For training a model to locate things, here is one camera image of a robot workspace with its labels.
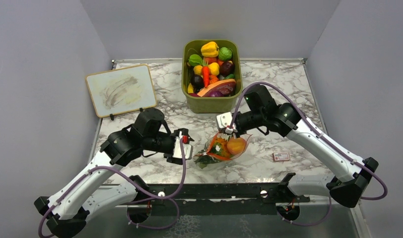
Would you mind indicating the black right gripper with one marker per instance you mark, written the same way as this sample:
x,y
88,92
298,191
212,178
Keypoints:
x,y
234,132

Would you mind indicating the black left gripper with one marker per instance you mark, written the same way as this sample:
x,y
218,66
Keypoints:
x,y
182,132

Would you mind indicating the peach toy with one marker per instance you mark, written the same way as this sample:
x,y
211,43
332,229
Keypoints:
x,y
236,146

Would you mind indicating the clear zip bag orange zipper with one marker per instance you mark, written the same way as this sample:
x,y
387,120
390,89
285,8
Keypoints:
x,y
247,137

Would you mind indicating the orange spiky pineapple toy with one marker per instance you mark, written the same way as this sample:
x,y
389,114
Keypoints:
x,y
213,152

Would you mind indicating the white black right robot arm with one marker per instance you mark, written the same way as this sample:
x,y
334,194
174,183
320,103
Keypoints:
x,y
350,174

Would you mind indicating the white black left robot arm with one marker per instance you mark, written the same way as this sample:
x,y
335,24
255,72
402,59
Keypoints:
x,y
67,212

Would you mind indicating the green plastic bin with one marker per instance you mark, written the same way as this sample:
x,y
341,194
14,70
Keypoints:
x,y
210,104

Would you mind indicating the purple eggplant toy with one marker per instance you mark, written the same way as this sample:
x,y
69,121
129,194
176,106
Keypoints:
x,y
214,94

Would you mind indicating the small red white card box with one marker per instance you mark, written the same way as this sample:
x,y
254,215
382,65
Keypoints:
x,y
281,157

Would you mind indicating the dark red plum toy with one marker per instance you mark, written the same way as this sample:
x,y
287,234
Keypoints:
x,y
226,68

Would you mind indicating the yellow lemon toy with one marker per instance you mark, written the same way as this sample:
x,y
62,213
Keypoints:
x,y
214,68
198,70

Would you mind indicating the orange carrot toy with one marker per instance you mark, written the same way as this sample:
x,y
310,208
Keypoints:
x,y
206,75

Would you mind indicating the green pepper toy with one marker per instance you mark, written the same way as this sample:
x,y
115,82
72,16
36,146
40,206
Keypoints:
x,y
195,60

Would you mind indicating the green broccoli toy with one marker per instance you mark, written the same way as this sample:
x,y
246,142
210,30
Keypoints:
x,y
225,54

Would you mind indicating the yellow bell pepper toy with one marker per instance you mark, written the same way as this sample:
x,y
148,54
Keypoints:
x,y
210,50

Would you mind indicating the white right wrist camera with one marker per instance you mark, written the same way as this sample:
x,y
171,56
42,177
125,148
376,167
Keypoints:
x,y
222,120

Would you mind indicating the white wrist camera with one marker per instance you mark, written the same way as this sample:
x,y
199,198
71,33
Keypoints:
x,y
222,120
182,148

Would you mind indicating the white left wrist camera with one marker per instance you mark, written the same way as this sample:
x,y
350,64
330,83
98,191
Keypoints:
x,y
182,148

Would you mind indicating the black metal base rail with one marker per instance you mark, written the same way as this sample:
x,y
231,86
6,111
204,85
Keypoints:
x,y
204,199

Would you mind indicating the small whiteboard with wooden frame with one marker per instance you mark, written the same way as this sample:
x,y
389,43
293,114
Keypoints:
x,y
121,90

